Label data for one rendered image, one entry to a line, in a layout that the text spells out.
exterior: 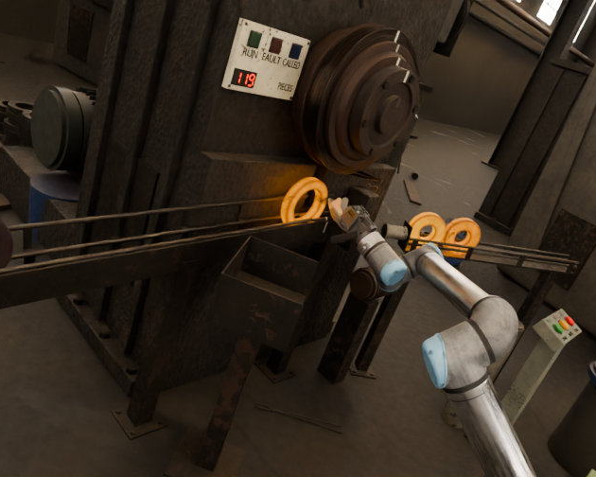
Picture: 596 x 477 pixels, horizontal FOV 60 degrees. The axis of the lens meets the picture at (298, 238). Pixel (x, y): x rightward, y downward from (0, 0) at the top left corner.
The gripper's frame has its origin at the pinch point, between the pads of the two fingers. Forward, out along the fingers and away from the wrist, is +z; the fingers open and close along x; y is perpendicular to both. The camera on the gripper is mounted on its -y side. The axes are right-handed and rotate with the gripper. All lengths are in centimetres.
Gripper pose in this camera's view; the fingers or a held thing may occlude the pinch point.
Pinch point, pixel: (329, 202)
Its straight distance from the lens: 184.2
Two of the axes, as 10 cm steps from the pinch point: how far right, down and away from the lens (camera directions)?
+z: -5.4, -7.3, 4.2
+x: -6.7, 0.7, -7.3
